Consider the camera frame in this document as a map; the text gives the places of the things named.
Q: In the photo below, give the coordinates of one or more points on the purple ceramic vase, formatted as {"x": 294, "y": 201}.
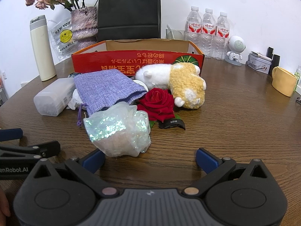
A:
{"x": 84, "y": 26}

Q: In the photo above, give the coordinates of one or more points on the clear smiley plastic bag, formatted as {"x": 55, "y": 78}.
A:
{"x": 63, "y": 37}

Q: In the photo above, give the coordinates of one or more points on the white stick utensil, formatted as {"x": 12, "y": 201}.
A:
{"x": 170, "y": 31}

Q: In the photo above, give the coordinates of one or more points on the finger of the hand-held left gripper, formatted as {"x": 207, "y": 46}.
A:
{"x": 47, "y": 147}
{"x": 10, "y": 133}

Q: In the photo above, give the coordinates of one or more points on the white tissue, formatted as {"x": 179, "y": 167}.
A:
{"x": 76, "y": 100}

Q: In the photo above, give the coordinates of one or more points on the cream thermos bottle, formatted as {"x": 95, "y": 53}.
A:
{"x": 42, "y": 51}

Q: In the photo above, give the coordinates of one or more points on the black paper bag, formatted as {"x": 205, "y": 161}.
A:
{"x": 129, "y": 11}

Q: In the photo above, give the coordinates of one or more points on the white oblong device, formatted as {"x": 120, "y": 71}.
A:
{"x": 261, "y": 56}

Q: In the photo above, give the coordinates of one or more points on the yellow mug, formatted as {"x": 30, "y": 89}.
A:
{"x": 283, "y": 82}

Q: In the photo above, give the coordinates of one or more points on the red cardboard box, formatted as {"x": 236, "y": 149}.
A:
{"x": 117, "y": 61}

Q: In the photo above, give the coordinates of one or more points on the white and yellow plush toy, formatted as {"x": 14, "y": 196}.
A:
{"x": 185, "y": 84}

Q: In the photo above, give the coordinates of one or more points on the iridescent organza bag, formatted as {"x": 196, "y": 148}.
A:
{"x": 117, "y": 129}

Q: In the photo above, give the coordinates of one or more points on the blue painted tissue pack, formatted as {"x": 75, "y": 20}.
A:
{"x": 71, "y": 75}

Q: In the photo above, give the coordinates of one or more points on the clear bag of colourful bits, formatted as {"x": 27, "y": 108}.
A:
{"x": 1, "y": 82}

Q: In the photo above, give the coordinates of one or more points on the red artificial rose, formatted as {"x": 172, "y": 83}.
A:
{"x": 157, "y": 101}

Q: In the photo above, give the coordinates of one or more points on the slim black box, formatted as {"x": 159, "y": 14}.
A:
{"x": 270, "y": 51}

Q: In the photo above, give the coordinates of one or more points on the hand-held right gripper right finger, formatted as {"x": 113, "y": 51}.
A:
{"x": 207, "y": 158}

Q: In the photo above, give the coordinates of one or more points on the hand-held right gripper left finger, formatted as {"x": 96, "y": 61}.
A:
{"x": 94, "y": 160}

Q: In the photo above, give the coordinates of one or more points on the clear glass container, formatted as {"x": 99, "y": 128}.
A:
{"x": 180, "y": 34}

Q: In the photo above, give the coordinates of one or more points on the white robot figurine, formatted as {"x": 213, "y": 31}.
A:
{"x": 236, "y": 47}

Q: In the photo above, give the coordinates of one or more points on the grey printed tin box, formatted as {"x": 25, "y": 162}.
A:
{"x": 257, "y": 66}

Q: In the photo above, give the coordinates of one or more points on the translucent plastic box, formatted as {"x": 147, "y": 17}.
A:
{"x": 51, "y": 96}

